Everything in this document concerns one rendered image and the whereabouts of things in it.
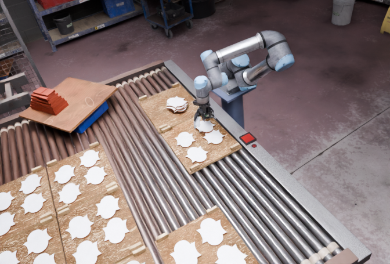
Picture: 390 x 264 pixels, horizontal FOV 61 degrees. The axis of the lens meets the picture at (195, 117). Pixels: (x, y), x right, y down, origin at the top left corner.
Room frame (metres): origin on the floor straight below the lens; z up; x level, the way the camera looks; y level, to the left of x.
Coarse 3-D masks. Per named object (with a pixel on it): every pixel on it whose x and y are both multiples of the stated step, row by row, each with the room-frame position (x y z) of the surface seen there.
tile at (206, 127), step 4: (200, 124) 1.61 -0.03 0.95; (204, 124) 1.60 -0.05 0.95; (208, 124) 1.59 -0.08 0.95; (212, 124) 1.58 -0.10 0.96; (196, 128) 1.58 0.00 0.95; (200, 128) 1.57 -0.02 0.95; (204, 128) 1.56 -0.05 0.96; (208, 128) 1.55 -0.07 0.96; (212, 128) 1.54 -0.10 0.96; (200, 132) 1.53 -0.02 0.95; (204, 132) 1.52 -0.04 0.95; (208, 132) 1.52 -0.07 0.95
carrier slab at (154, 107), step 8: (176, 88) 2.08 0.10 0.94; (152, 96) 2.03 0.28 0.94; (160, 96) 2.02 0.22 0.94; (168, 96) 2.00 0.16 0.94; (184, 96) 1.96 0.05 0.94; (144, 104) 1.95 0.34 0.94; (152, 104) 1.93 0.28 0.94; (160, 104) 1.92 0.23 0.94; (192, 104) 1.85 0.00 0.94; (152, 112) 1.84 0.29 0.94; (160, 112) 1.83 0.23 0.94; (168, 112) 1.81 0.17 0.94; (184, 112) 1.78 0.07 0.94; (192, 112) 1.77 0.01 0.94; (152, 120) 1.76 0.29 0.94; (160, 120) 1.74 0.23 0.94; (168, 120) 1.72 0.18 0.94; (176, 120) 1.71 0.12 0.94; (184, 120) 1.70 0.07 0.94
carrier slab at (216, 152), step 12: (192, 120) 1.68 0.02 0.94; (168, 132) 1.60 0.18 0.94; (180, 132) 1.58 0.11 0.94; (192, 132) 1.56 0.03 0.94; (168, 144) 1.50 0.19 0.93; (192, 144) 1.45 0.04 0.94; (204, 144) 1.44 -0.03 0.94; (228, 144) 1.40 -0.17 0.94; (180, 156) 1.37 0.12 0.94; (216, 156) 1.32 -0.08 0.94
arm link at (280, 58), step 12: (276, 48) 1.61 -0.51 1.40; (288, 48) 1.62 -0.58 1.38; (264, 60) 1.71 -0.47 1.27; (276, 60) 1.58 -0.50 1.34; (288, 60) 1.56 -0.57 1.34; (240, 72) 1.88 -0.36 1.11; (252, 72) 1.77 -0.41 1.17; (264, 72) 1.69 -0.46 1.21; (240, 84) 1.84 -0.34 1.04; (252, 84) 1.79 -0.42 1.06
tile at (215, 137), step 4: (212, 132) 1.52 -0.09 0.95; (216, 132) 1.51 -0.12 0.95; (204, 136) 1.49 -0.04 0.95; (208, 136) 1.49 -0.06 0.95; (212, 136) 1.48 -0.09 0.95; (216, 136) 1.47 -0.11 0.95; (220, 136) 1.47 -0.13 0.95; (224, 136) 1.47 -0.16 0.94; (208, 140) 1.45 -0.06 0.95; (212, 140) 1.45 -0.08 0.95; (216, 140) 1.44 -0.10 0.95; (220, 140) 1.43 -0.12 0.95; (208, 144) 1.43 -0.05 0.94; (216, 144) 1.41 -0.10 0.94
